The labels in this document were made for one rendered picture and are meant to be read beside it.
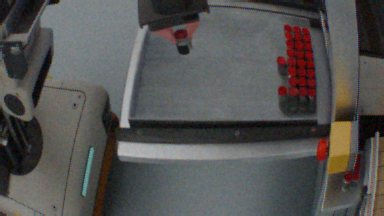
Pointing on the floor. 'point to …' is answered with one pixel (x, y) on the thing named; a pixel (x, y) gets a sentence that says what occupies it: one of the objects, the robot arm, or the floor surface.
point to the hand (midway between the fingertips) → (181, 36)
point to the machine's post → (342, 68)
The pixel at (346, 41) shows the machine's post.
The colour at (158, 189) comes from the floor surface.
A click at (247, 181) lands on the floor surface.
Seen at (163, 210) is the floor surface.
